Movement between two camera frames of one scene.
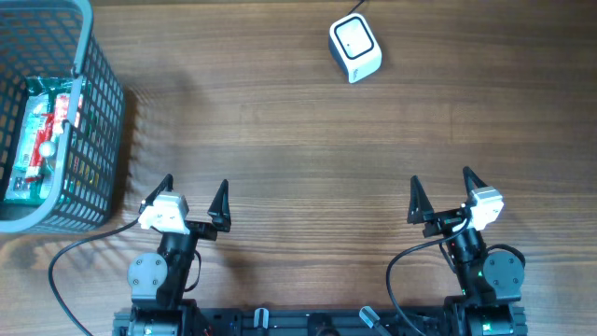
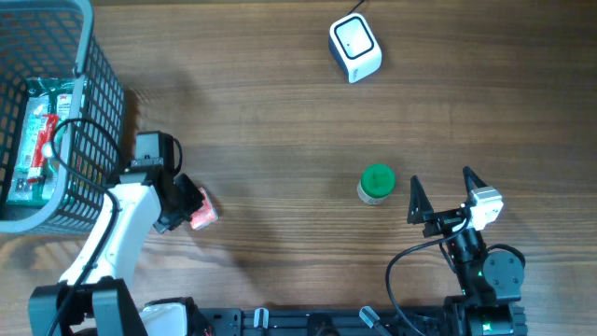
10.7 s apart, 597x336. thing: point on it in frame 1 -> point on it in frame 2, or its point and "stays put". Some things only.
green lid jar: (47, 148) -> (376, 183)
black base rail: (318, 321) stays put
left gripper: (219, 222) -> (193, 200)
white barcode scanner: (354, 48) stays put
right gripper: (421, 210) stays put
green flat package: (36, 158) stays put
